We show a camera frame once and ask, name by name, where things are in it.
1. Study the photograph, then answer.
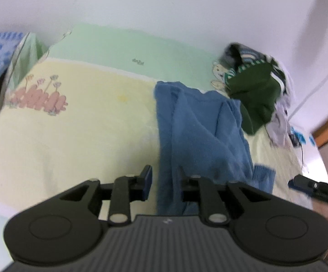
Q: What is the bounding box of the white garment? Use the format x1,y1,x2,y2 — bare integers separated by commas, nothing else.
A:
266,57,296,148

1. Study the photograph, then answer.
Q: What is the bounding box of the bed with pastel sheet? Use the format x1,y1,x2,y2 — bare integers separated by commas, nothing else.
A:
0,23,315,261

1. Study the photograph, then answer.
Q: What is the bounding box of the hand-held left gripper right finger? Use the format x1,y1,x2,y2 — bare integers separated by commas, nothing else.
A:
178,166,272,227

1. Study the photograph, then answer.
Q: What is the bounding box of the dark green garment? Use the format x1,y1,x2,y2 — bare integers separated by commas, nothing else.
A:
226,62,284,135

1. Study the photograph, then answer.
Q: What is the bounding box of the black desk cable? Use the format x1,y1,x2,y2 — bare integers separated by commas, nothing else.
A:
298,143,310,175

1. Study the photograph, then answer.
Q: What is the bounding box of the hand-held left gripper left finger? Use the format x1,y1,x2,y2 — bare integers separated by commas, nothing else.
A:
59,164,153,227

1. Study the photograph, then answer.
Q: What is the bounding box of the grey blue striped garment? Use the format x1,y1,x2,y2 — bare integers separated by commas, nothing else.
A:
219,43,269,73

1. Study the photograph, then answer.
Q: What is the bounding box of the white wall cable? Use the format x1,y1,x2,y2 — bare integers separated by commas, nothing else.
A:
290,59,328,119

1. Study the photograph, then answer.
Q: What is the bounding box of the white desk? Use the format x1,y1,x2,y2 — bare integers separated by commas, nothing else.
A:
289,122,328,185

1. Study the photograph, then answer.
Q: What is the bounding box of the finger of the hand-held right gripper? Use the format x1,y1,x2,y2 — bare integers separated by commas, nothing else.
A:
288,174,328,202

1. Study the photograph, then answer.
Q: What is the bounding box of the blue towel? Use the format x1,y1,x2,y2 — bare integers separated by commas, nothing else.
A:
153,81,276,216

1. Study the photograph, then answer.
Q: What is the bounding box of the light green pillow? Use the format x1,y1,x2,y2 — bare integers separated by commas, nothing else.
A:
7,32,49,90

